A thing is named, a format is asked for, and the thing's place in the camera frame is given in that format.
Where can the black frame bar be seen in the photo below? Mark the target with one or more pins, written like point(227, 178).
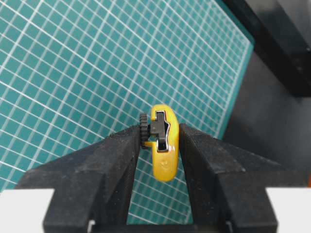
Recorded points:
point(277, 41)

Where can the yellow utility cutter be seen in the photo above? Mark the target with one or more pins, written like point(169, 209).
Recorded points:
point(162, 136)

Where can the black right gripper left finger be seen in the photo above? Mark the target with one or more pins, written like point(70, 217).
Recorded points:
point(93, 183)

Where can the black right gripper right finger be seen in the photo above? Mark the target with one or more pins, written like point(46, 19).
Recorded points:
point(227, 185)

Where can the green cutting mat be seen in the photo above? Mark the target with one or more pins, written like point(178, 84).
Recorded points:
point(73, 72)

